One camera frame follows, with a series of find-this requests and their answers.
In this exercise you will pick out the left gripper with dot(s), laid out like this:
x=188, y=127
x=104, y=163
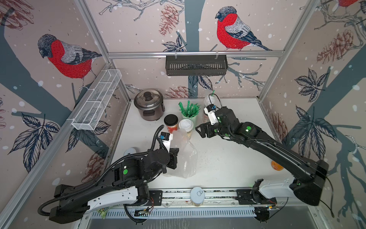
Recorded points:
x=173, y=152

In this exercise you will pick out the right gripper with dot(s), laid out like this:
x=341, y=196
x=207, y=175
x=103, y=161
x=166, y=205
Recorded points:
x=202, y=132

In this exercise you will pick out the yellow cup white lid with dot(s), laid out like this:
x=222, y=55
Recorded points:
x=187, y=125

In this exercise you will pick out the clear plastic carrier bag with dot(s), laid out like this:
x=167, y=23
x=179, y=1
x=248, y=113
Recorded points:
x=218, y=103

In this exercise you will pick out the red cup black lid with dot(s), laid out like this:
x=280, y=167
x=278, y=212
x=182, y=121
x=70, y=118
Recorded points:
x=205, y=116
x=171, y=121

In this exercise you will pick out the red cup black lid front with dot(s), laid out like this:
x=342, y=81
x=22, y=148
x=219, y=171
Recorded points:
x=205, y=116

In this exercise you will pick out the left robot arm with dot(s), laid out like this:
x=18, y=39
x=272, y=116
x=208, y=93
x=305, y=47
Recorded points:
x=123, y=182

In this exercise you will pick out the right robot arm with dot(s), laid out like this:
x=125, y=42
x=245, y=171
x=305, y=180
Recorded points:
x=309, y=176

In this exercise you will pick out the green straw holder cup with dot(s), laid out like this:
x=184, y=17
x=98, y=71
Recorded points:
x=191, y=111

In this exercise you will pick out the white can left side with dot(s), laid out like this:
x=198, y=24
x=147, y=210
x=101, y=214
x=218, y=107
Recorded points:
x=130, y=151

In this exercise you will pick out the silver rice cooker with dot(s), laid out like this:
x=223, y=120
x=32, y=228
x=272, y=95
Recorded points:
x=150, y=104

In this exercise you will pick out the orange drink can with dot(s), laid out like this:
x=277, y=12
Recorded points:
x=276, y=166

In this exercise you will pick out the green snack packet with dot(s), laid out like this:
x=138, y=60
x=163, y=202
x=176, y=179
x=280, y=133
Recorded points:
x=103, y=212

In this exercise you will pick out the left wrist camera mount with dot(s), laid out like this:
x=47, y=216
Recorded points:
x=166, y=139

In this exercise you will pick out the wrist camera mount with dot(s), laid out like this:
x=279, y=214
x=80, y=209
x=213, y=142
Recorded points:
x=166, y=139
x=211, y=113

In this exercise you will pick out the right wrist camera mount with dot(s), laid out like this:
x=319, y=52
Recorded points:
x=211, y=113

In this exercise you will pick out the can on front rail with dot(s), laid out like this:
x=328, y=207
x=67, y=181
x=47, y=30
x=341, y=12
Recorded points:
x=197, y=196

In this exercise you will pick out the black hanging wire basket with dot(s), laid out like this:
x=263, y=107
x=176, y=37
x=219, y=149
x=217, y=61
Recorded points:
x=199, y=65

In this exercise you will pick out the white mesh wall shelf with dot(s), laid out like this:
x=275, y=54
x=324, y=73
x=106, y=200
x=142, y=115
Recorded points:
x=92, y=110

